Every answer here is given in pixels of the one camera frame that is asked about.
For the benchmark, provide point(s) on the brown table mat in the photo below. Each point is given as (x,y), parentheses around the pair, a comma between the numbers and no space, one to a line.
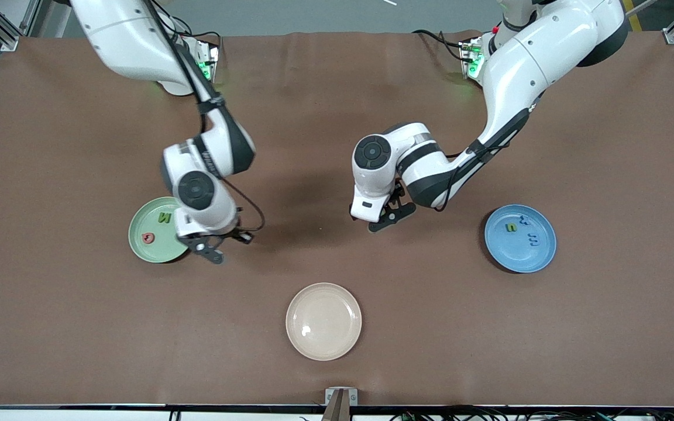
(79,327)

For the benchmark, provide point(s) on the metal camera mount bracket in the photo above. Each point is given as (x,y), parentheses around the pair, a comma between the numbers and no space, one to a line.
(332,397)

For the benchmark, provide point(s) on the green letter N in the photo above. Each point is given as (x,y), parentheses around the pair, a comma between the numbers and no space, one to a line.
(506,228)
(164,218)

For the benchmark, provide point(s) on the beige plate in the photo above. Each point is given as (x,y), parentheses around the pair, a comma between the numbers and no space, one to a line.
(323,321)

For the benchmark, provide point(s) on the red letter Q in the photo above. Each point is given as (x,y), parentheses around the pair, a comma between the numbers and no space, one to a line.
(151,240)

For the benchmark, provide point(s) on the light green plate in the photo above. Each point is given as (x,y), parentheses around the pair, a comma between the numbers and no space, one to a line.
(141,222)

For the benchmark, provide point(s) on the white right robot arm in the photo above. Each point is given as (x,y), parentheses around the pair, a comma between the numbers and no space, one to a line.
(120,35)

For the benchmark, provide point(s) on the blue plate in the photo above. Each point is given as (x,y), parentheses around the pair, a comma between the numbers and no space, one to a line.
(518,254)

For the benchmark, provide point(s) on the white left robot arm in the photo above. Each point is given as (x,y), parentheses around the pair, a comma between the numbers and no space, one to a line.
(536,52)

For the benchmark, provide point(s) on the blue letter m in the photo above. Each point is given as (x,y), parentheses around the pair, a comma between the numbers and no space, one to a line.
(532,238)

